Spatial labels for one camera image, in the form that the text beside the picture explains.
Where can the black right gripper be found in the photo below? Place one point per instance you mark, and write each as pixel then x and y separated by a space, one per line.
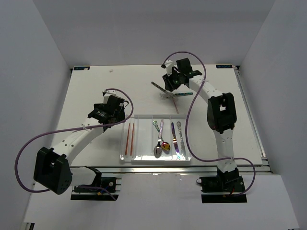
pixel 170 86

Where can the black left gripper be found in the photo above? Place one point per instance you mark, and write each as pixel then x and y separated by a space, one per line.
pixel 121 115

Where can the orange chopstick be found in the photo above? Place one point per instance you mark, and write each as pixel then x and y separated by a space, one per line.
pixel 127 140
pixel 132 140

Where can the pink handled fork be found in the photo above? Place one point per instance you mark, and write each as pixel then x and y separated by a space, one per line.
pixel 175 105

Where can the black handled fork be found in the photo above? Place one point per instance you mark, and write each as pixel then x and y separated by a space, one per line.
pixel 159 87

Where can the green handled fork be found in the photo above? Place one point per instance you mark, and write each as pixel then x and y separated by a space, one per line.
pixel 174 95

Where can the ornate silver knife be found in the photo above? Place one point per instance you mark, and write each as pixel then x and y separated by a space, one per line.
pixel 179 126

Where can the black handled spoon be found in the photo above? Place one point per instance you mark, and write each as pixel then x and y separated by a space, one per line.
pixel 156 125

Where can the pink handled spoon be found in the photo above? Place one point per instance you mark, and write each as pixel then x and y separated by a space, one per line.
pixel 158 148

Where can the rainbow iridescent spoon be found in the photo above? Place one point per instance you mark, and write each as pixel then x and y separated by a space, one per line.
pixel 166 146

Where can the rainbow iridescent knife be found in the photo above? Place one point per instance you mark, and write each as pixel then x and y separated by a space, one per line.
pixel 175 141

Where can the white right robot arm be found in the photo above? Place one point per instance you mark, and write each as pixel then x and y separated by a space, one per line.
pixel 221 112

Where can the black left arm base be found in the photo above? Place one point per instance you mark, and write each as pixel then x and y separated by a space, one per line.
pixel 100 187

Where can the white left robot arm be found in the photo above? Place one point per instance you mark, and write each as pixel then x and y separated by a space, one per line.
pixel 52 166

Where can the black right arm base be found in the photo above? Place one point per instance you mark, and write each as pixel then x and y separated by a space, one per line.
pixel 215 191

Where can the blue label sticker right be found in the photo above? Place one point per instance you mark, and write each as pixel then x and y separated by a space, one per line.
pixel 224 66

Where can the blue label sticker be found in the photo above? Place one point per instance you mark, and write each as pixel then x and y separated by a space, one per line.
pixel 81 68
pixel 224 66

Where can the white divided cutlery tray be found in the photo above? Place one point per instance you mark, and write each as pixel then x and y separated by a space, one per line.
pixel 145 139

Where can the blue label sticker left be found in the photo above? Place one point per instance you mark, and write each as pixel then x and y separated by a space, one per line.
pixel 81 68

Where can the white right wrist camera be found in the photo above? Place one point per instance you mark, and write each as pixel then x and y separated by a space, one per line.
pixel 168 66

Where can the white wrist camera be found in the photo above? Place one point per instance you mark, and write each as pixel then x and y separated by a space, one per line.
pixel 168 66
pixel 107 94

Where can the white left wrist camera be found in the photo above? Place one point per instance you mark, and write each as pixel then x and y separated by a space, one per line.
pixel 107 94

